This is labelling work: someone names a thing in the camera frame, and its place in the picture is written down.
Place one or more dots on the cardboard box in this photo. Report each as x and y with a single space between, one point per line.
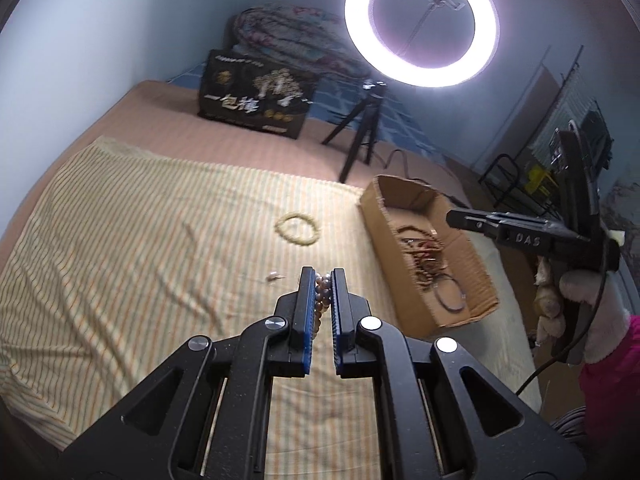
400 270

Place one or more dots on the black tripod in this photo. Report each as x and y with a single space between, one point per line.
357 145

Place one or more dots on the black printed gift box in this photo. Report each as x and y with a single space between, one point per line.
250 100

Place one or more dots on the striped hanging towel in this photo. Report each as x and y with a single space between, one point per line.
555 125

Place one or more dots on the thin dark bangle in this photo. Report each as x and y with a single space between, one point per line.
452 311

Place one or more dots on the dark hanging clothes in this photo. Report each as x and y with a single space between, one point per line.
602 130

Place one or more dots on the yellow box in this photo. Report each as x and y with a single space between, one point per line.
537 180

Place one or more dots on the person's right forearm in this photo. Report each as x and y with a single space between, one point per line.
615 390

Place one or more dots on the yellow striped cloth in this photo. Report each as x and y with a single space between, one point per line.
150 260

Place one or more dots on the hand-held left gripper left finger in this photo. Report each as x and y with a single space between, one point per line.
311 340

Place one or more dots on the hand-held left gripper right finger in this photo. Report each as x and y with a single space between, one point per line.
336 330

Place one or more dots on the small pearl earring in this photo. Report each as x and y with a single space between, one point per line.
274 276

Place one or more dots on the tan bed sheet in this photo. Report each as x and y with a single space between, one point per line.
165 125

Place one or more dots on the person's right hand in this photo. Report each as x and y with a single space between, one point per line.
600 310

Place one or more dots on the floral quilt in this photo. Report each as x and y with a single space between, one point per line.
300 40

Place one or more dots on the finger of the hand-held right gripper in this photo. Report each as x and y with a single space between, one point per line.
470 220

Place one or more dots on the black clothes rack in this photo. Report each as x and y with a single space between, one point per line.
500 170

